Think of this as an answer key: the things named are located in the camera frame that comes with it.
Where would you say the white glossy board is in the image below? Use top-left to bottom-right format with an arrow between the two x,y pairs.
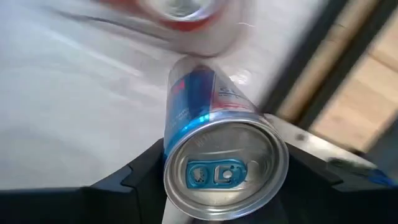
0,0 -> 330,190

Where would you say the red Fanta can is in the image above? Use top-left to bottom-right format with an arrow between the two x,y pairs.
96,0 -> 228,34

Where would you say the clear plastic bin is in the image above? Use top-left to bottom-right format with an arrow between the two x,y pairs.
37,0 -> 259,60

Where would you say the black metal table frame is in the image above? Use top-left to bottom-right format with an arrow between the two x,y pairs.
257,0 -> 398,175

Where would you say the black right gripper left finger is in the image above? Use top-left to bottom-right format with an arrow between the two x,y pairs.
0,138 -> 171,224

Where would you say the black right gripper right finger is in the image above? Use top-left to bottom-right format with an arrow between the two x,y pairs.
248,143 -> 398,224

